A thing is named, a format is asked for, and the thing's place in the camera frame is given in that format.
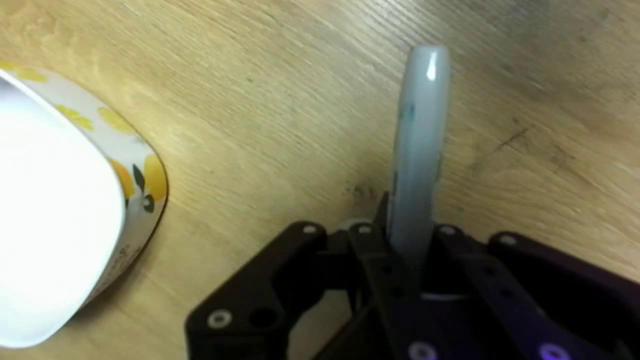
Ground white bowl with yellow print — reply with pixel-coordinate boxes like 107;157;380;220
0;60;171;351

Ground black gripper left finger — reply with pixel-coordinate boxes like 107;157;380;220
185;220;416;360

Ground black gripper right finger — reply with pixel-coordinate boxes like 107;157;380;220
419;222;640;360

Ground green capped white marker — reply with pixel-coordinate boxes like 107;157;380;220
384;43;452;298

